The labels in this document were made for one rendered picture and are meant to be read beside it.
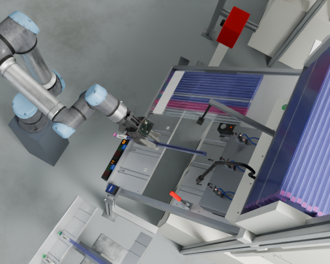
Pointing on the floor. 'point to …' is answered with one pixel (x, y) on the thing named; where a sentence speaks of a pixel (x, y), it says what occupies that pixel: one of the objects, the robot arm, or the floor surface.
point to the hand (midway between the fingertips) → (155, 143)
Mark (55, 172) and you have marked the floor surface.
